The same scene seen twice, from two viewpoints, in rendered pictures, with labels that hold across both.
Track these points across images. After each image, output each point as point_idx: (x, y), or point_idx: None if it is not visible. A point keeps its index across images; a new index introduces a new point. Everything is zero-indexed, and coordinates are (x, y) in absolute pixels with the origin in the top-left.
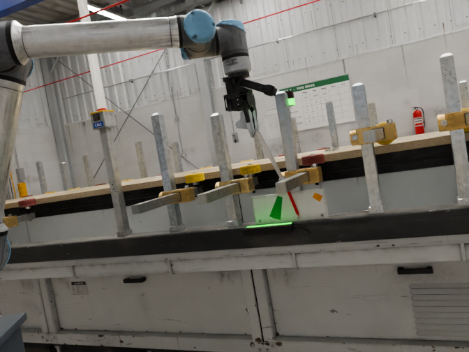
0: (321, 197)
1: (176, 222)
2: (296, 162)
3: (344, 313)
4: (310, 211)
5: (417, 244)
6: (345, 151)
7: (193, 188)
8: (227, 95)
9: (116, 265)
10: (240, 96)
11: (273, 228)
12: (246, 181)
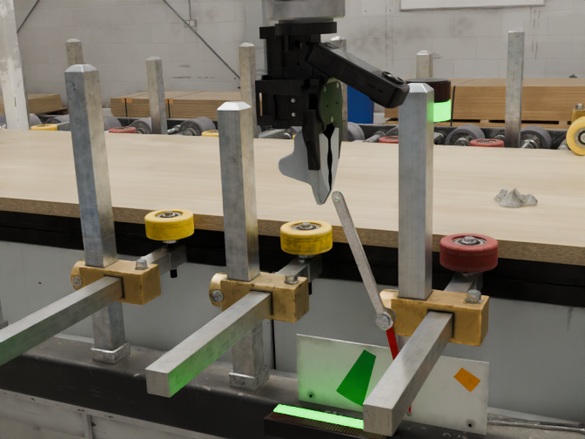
0: (476, 382)
1: (109, 341)
2: (428, 277)
3: None
4: (440, 407)
5: None
6: (555, 246)
7: (162, 258)
8: (265, 82)
9: None
10: (302, 95)
11: (342, 437)
12: (291, 294)
